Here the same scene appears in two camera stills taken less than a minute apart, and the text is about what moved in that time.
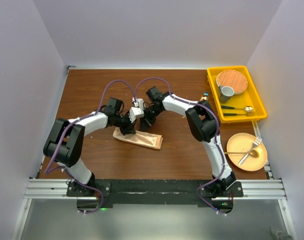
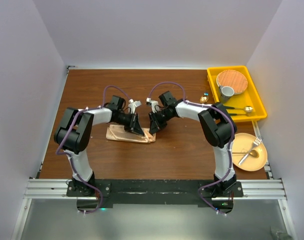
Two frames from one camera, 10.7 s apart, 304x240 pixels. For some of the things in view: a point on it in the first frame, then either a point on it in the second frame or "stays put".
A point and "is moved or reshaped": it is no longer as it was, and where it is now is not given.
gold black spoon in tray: (247, 109) stays put
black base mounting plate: (100, 193) stays put
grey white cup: (225, 93) stays put
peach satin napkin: (140, 138) is moved or reshaped
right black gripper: (146, 123) to (155, 127)
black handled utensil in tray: (235, 114) stays put
